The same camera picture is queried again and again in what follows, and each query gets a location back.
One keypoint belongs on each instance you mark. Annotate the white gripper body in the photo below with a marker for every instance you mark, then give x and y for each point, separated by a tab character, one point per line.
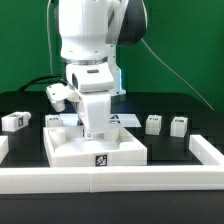
93	110

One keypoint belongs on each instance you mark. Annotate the white square table top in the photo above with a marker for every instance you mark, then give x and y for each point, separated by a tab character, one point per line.
67	147

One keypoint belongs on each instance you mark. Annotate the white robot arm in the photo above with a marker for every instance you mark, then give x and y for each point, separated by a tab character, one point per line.
87	29

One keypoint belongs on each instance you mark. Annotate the sheet with fiducial markers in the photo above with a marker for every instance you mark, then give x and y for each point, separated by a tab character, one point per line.
126	120

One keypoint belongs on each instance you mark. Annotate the white U-shaped obstacle fence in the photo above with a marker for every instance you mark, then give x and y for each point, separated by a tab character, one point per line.
207	175

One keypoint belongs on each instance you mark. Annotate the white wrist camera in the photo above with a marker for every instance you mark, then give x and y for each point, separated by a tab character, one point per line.
59	93

